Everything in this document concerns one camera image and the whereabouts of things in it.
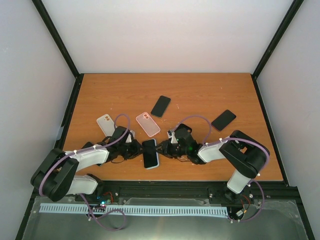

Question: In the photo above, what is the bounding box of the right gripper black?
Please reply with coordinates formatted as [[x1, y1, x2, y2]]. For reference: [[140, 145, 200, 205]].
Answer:
[[153, 139, 189, 159]]

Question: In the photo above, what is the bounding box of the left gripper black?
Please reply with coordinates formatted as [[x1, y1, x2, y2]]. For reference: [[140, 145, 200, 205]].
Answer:
[[119, 139, 147, 161]]

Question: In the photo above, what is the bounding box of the light blue phone case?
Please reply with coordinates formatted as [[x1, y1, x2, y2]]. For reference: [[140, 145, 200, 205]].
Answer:
[[142, 139, 160, 170]]

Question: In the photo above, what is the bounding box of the black phone case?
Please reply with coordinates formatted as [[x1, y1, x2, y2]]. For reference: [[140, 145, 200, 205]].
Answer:
[[176, 123, 192, 134]]

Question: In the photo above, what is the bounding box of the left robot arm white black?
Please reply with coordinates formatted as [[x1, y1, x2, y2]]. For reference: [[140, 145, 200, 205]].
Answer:
[[30, 126, 143, 202]]

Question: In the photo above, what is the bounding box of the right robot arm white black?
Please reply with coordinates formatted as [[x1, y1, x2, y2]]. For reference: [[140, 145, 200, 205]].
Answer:
[[155, 123, 270, 194]]

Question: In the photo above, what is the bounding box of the pink phone case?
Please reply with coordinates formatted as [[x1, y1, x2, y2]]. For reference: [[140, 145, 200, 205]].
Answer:
[[135, 112, 161, 137]]

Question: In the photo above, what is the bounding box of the black phone green edge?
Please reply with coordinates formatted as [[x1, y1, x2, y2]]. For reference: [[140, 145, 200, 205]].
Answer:
[[150, 95, 171, 118]]

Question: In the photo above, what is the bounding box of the white phone case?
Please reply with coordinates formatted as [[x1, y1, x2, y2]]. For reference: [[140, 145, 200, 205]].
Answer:
[[96, 114, 115, 137]]

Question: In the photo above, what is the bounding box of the phone with teal edge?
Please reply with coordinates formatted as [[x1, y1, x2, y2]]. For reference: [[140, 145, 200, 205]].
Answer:
[[82, 141, 105, 167]]

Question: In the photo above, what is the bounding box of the small circuit board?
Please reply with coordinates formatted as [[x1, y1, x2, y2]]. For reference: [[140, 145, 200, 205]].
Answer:
[[97, 191, 114, 207]]

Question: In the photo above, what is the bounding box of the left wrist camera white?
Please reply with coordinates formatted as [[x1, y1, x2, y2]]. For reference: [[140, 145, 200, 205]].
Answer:
[[125, 130, 135, 143]]

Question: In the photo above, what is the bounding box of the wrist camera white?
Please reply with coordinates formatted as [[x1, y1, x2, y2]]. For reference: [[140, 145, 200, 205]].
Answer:
[[125, 130, 135, 143], [167, 130, 178, 144]]

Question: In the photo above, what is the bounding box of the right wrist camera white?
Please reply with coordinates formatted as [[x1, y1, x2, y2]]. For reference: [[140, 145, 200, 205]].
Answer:
[[167, 130, 178, 144]]

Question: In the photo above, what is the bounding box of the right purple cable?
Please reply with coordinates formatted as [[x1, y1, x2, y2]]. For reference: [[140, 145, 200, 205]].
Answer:
[[172, 114, 271, 181]]

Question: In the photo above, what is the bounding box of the light blue cable duct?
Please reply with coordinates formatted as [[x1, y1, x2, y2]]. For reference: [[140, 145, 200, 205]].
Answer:
[[38, 203, 228, 218]]

